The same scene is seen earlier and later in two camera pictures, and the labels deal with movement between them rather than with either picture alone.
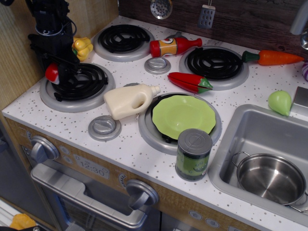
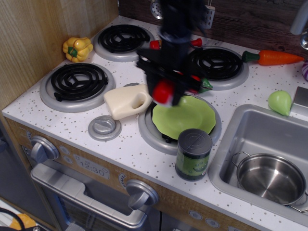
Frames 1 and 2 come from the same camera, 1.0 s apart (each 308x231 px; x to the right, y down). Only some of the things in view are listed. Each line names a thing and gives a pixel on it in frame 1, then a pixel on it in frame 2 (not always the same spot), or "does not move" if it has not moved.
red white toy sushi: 51,73 -> 163,90
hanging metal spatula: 207,16 does not move
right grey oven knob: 139,192 does not move
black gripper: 56,48 -> 170,61
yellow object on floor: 21,221 does not move
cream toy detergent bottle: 126,102 does not move
